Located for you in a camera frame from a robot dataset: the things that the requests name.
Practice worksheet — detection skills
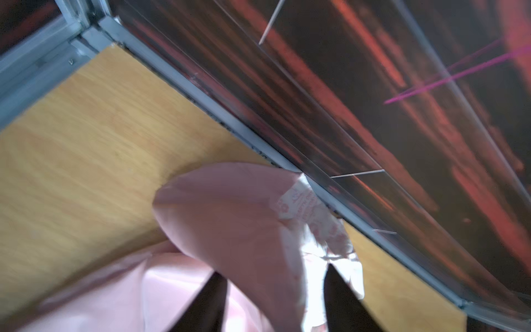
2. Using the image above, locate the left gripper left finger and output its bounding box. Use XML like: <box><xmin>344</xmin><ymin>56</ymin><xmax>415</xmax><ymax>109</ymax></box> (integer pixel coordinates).
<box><xmin>169</xmin><ymin>272</ymin><xmax>228</xmax><ymax>332</ymax></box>

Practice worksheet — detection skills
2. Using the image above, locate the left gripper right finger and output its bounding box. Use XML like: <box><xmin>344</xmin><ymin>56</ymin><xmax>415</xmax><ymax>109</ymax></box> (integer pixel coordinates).
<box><xmin>324</xmin><ymin>264</ymin><xmax>384</xmax><ymax>332</ymax></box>

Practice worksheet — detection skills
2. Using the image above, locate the pink zip jacket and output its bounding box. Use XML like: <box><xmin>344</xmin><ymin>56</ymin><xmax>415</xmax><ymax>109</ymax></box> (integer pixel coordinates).
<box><xmin>18</xmin><ymin>163</ymin><xmax>365</xmax><ymax>331</ymax></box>

